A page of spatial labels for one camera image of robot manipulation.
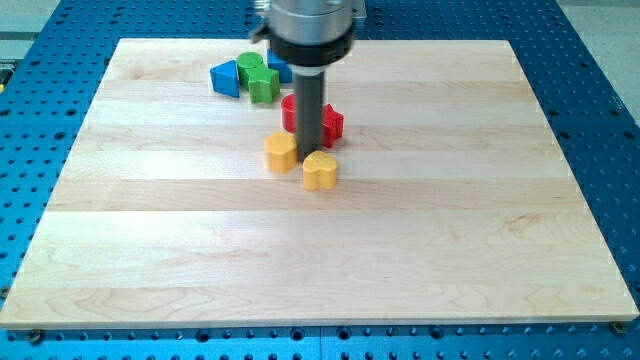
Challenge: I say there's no red cylinder block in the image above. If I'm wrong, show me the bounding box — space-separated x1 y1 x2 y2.
281 94 296 133

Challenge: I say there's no blue cube block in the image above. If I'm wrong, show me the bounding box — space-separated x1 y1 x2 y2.
267 49 293 83

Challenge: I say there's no blue perforated metal table plate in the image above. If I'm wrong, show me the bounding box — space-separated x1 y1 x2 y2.
1 1 639 359

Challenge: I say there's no right board clamp bolt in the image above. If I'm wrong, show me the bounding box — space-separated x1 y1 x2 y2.
610 321 627 336

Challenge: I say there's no yellow heart block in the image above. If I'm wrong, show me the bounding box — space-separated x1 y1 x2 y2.
303 150 338 191

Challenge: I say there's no green star block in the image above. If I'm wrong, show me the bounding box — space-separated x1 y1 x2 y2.
247 65 280 104

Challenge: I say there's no green cylinder block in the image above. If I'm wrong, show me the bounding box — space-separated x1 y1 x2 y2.
236 52 264 88

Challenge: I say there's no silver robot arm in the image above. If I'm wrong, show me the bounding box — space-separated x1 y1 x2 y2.
250 0 365 77

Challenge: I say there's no red star block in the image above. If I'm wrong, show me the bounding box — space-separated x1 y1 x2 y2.
322 104 344 148

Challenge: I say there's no yellow hexagon block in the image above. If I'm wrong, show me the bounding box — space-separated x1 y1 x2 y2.
265 131 298 173

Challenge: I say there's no light wooden board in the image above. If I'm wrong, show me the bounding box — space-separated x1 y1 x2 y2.
1 39 638 329

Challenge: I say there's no left board clamp bolt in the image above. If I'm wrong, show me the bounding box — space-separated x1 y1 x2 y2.
25 329 44 345

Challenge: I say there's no blue triangle block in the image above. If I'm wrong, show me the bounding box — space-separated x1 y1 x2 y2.
209 60 240 98

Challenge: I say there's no board clamp bolt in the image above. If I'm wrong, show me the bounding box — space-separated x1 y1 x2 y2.
25 329 44 345
610 321 627 336

